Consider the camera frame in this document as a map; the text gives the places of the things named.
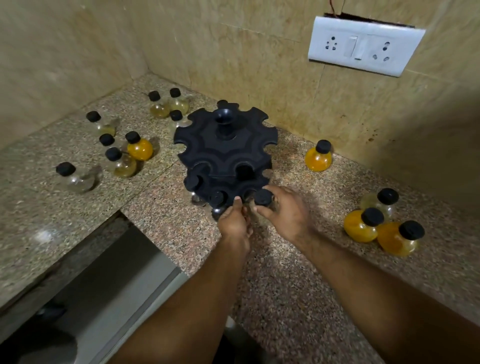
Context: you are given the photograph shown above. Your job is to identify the person's right hand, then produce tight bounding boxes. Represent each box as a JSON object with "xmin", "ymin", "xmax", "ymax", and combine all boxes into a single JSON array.
[{"xmin": 250, "ymin": 184, "xmax": 312, "ymax": 245}]

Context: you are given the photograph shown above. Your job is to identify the person's left hand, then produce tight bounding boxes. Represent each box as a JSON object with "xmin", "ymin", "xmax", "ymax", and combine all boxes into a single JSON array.
[{"xmin": 217, "ymin": 195, "xmax": 254, "ymax": 252}]

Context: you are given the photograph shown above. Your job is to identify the orange liquid small bottle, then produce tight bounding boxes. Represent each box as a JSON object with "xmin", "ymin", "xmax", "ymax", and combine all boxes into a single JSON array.
[
  {"xmin": 124, "ymin": 130, "xmax": 155, "ymax": 162},
  {"xmin": 376, "ymin": 220, "xmax": 427, "ymax": 258},
  {"xmin": 304, "ymin": 139, "xmax": 334, "ymax": 173},
  {"xmin": 343, "ymin": 207, "xmax": 385, "ymax": 244}
]

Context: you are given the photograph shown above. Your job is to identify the black rotating bottle rack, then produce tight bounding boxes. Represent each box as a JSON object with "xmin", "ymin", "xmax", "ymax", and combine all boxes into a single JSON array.
[{"xmin": 173, "ymin": 99, "xmax": 279, "ymax": 211}]

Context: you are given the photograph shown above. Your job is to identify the cluster of small capped bottles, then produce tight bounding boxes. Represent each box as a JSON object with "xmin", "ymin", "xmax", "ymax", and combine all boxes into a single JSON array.
[{"xmin": 55, "ymin": 87, "xmax": 191, "ymax": 195}]

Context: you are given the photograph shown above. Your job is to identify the person's right forearm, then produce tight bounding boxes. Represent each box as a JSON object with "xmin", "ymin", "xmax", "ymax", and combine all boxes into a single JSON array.
[{"xmin": 296, "ymin": 228, "xmax": 480, "ymax": 364}]

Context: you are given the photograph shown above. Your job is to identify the person's left forearm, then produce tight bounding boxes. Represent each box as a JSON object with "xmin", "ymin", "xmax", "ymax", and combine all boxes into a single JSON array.
[{"xmin": 108, "ymin": 239, "xmax": 252, "ymax": 364}]

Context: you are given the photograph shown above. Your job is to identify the person's black trousers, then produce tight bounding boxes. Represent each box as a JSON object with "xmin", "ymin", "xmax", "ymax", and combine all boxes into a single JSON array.
[{"xmin": 213, "ymin": 329, "xmax": 263, "ymax": 364}]

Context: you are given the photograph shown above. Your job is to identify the wide white switchboard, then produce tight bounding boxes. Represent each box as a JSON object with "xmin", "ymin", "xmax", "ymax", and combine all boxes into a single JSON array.
[{"xmin": 307, "ymin": 14, "xmax": 427, "ymax": 79}]

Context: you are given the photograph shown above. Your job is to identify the grey round bin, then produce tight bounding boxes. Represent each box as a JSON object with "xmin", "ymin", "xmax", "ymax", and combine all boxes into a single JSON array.
[{"xmin": 0, "ymin": 324, "xmax": 79, "ymax": 364}]

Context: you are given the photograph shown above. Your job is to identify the thin dark cable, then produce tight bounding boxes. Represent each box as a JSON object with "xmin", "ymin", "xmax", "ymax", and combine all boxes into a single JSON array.
[{"xmin": 328, "ymin": 0, "xmax": 347, "ymax": 19}]

